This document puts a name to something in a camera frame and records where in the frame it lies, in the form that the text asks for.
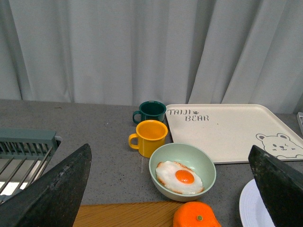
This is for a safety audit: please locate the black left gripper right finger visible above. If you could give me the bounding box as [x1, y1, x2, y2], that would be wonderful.
[248, 145, 303, 227]

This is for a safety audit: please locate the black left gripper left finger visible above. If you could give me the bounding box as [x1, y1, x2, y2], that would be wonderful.
[0, 144, 92, 227]

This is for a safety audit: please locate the white ridged plate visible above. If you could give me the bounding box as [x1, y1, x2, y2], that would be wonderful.
[239, 179, 275, 227]

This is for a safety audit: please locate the orange fruit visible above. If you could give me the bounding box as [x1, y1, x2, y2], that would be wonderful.
[173, 201, 221, 227]

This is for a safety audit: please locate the green dish rack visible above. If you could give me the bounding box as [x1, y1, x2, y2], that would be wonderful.
[0, 128, 62, 203]

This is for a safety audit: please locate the white object at right edge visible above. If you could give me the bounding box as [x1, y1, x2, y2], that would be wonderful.
[296, 112, 303, 134]

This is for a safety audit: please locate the cream bear tray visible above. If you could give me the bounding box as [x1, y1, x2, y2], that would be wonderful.
[166, 104, 303, 164]

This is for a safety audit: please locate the light green bowl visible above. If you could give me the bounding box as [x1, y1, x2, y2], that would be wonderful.
[149, 143, 216, 202]

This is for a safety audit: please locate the fake fried egg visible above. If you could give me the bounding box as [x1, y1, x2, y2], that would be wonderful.
[155, 161, 204, 195]

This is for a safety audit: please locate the wooden cutting board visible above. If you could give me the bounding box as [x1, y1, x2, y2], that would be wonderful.
[73, 201, 183, 227]

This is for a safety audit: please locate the yellow mug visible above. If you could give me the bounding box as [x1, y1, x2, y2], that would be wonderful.
[128, 120, 168, 158]

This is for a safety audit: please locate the dark green mug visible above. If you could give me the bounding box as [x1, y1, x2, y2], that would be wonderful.
[132, 101, 166, 124]

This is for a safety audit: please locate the grey curtain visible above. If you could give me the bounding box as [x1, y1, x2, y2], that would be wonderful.
[0, 0, 303, 114]

